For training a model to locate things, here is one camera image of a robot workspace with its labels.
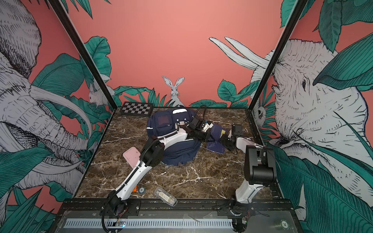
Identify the white slotted cable duct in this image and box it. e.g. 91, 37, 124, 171
63, 218, 233, 230

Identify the pink pencil case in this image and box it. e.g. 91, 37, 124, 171
123, 147, 141, 168

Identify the black front mounting rail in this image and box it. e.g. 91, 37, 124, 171
57, 198, 294, 218

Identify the navy blue school backpack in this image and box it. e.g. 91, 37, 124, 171
140, 107, 213, 167

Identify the purple book yellow label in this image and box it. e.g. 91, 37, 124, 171
206, 125, 227, 154

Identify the black white checkerboard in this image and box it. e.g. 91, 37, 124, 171
120, 102, 153, 117

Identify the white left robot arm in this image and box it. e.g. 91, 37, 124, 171
102, 118, 214, 216

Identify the clear plastic supply case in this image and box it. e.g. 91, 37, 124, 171
154, 187, 178, 206

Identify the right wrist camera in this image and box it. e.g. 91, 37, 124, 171
231, 124, 244, 137

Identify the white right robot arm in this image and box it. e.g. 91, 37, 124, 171
219, 135, 277, 204

